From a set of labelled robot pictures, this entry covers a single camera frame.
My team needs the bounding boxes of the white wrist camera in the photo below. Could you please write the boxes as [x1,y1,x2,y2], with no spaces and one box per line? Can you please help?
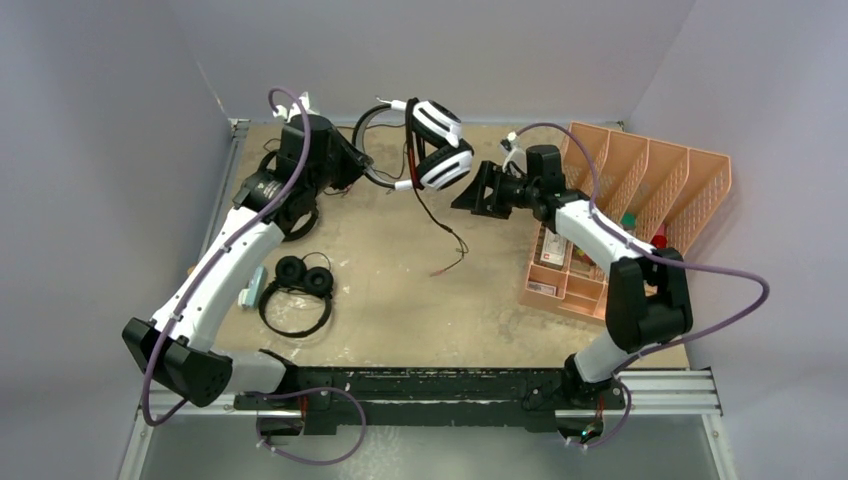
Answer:
[272,91,315,123]
[500,131,526,176]

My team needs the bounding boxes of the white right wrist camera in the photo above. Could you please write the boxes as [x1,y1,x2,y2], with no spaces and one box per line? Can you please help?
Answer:
[500,131,526,176]

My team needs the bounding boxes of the braided black headphone cable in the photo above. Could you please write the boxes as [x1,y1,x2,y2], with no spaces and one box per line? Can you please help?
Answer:
[404,99,470,278]

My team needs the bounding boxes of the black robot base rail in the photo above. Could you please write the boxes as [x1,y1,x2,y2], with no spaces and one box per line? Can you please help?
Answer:
[234,362,627,437]

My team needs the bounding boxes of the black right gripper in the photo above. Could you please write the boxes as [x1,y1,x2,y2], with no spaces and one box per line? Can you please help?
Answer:
[451,161,539,221]

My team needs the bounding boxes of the white box in front tray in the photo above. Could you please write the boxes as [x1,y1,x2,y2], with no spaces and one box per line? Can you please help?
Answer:
[527,281,557,296]

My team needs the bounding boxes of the black headband headset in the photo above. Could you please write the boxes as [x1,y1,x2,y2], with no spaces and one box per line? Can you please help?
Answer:
[256,150,319,242]

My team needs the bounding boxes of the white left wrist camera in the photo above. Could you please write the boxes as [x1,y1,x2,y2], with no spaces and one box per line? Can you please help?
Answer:
[272,91,315,123]

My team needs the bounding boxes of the large white staples box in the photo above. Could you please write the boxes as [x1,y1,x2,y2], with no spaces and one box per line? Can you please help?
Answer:
[539,229,567,269]

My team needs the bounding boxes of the white and black headphones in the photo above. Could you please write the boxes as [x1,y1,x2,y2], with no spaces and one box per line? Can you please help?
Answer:
[352,97,474,191]

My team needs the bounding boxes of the black over-ear headphones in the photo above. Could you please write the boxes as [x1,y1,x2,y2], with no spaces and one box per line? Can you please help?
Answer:
[257,255,335,339]

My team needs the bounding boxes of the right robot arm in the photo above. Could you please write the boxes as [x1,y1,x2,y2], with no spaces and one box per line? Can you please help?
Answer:
[451,144,693,407]

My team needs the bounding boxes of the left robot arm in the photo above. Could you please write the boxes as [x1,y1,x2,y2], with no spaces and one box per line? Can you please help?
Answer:
[122,114,368,409]

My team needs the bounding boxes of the peach plastic file organizer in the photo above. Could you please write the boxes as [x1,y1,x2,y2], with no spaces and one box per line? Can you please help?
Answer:
[519,122,732,324]

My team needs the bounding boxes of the green cap object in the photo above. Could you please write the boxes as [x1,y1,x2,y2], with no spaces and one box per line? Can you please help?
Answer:
[621,212,637,230]

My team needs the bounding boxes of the thin black headset cable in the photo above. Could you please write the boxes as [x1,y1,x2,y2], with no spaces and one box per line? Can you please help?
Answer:
[262,123,412,198]

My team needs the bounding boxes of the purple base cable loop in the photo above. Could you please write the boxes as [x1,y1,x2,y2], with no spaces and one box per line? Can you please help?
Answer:
[255,389,367,468]

